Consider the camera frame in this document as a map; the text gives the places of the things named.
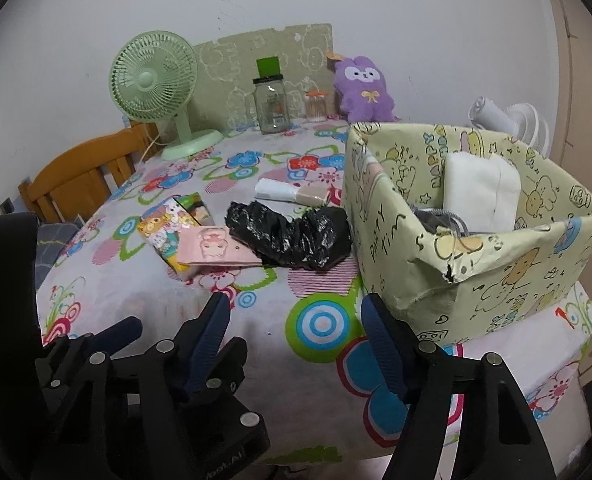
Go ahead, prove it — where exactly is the white standing fan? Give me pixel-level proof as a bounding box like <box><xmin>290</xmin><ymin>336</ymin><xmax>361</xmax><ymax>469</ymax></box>
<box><xmin>468</xmin><ymin>95</ymin><xmax>552</xmax><ymax>153</ymax></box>

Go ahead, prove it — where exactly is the white folded cloth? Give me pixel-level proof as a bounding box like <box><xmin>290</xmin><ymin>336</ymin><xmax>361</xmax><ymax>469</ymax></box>
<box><xmin>442</xmin><ymin>152</ymin><xmax>522</xmax><ymax>231</ymax></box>

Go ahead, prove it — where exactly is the yellow cartoon print box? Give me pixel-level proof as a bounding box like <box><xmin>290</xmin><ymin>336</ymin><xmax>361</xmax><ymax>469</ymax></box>
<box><xmin>341</xmin><ymin>121</ymin><xmax>592</xmax><ymax>348</ymax></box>

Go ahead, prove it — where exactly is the small toothpick jar orange lid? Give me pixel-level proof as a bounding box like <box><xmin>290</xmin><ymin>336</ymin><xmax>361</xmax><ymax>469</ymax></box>
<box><xmin>304</xmin><ymin>90</ymin><xmax>329</xmax><ymax>122</ymax></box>

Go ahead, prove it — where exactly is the green tissue pack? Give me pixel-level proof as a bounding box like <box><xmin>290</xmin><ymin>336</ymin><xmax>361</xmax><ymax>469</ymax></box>
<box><xmin>176</xmin><ymin>194</ymin><xmax>214</xmax><ymax>228</ymax></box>

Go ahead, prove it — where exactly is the green bear print board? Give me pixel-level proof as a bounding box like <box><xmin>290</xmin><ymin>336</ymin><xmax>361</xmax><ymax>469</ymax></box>
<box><xmin>192</xmin><ymin>23</ymin><xmax>334</xmax><ymax>131</ymax></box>

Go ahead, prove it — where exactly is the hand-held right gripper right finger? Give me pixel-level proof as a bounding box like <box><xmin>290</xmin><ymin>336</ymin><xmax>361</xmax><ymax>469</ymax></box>
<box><xmin>360</xmin><ymin>291</ymin><xmax>546</xmax><ymax>480</ymax></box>

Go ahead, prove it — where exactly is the white fan cable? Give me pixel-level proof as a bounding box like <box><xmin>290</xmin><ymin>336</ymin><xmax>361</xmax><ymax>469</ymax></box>
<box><xmin>141</xmin><ymin>122</ymin><xmax>164</xmax><ymax>163</ymax></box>

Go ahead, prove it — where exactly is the blue plaid cloth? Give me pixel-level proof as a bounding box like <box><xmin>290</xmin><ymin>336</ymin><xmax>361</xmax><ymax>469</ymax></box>
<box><xmin>35</xmin><ymin>222</ymin><xmax>84</xmax><ymax>281</ymax></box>

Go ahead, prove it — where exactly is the floral tablecloth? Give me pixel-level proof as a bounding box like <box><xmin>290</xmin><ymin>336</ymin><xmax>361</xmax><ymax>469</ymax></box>
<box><xmin>36</xmin><ymin>112</ymin><xmax>592</xmax><ymax>466</ymax></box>

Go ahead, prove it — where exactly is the beige door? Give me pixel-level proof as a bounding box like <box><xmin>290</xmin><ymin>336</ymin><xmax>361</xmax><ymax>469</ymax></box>
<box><xmin>543</xmin><ymin>0</ymin><xmax>592</xmax><ymax>171</ymax></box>

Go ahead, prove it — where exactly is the white plastic bag pack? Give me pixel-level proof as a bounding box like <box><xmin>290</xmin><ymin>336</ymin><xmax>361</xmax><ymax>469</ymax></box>
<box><xmin>254</xmin><ymin>177</ymin><xmax>344</xmax><ymax>207</ymax></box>

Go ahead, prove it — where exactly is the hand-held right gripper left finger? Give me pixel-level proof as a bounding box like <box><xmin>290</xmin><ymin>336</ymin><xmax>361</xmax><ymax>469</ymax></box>
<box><xmin>31</xmin><ymin>291</ymin><xmax>231</xmax><ymax>480</ymax></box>

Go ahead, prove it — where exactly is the glass jar green lid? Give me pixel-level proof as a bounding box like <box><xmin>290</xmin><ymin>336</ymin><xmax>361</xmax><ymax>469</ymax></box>
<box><xmin>243</xmin><ymin>55</ymin><xmax>291</xmax><ymax>135</ymax></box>

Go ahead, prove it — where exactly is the wooden chair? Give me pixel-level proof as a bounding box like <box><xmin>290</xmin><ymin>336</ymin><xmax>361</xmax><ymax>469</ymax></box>
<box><xmin>17</xmin><ymin>122</ymin><xmax>164</xmax><ymax>226</ymax></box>

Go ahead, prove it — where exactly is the grey cloth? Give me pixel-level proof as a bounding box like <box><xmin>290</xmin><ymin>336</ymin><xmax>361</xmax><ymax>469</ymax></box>
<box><xmin>411</xmin><ymin>205</ymin><xmax>472</xmax><ymax>238</ymax></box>

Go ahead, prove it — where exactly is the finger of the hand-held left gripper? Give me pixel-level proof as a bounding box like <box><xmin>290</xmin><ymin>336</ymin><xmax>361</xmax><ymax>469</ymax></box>
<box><xmin>36</xmin><ymin>316</ymin><xmax>143</xmax><ymax>396</ymax></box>
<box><xmin>176</xmin><ymin>337</ymin><xmax>272</xmax><ymax>480</ymax></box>

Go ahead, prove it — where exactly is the purple plush rabbit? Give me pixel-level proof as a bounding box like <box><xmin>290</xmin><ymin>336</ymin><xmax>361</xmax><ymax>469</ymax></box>
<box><xmin>332</xmin><ymin>55</ymin><xmax>397</xmax><ymax>123</ymax></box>

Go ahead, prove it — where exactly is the black plastic bag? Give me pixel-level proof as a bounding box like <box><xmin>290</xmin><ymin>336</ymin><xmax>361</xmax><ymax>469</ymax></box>
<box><xmin>224</xmin><ymin>201</ymin><xmax>353</xmax><ymax>273</ymax></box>

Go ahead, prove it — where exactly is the green desk fan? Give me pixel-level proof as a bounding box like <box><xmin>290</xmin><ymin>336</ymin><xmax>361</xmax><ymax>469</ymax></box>
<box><xmin>108</xmin><ymin>31</ymin><xmax>224</xmax><ymax>162</ymax></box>

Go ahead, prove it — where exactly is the pink cartoon tissue pack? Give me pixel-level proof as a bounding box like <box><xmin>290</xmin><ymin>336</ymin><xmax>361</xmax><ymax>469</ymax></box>
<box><xmin>176</xmin><ymin>226</ymin><xmax>263</xmax><ymax>268</ymax></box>

